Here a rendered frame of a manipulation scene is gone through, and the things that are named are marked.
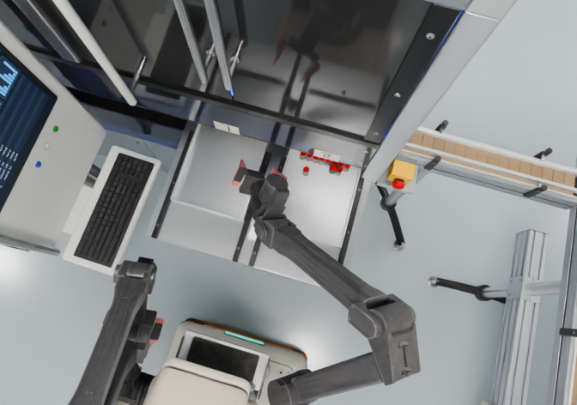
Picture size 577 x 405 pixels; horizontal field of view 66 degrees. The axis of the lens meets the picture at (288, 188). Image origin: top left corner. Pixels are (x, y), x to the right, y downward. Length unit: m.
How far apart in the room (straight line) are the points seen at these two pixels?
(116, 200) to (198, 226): 0.33
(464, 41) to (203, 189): 1.02
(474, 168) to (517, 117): 1.32
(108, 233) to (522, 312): 1.63
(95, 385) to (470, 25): 0.87
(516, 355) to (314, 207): 1.03
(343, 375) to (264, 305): 1.46
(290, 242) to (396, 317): 0.31
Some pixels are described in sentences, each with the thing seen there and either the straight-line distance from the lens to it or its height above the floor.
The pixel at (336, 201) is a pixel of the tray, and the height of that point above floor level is 0.88.
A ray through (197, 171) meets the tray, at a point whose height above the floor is 0.88.
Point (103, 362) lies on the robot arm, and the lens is 0.93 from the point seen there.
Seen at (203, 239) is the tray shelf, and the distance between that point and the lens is 1.54.
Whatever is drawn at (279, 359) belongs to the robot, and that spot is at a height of 0.28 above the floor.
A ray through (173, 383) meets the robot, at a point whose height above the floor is 1.35.
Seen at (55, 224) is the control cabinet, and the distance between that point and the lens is 1.72.
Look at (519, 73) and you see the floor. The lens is 3.10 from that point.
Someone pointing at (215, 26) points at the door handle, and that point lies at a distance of 0.87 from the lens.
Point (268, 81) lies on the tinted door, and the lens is 1.13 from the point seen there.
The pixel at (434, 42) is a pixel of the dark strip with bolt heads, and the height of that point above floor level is 1.70.
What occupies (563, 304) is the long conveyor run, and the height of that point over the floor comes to 0.87.
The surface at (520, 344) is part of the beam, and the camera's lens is 2.07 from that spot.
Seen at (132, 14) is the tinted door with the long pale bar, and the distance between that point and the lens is 1.11.
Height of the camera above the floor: 2.38
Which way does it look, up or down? 75 degrees down
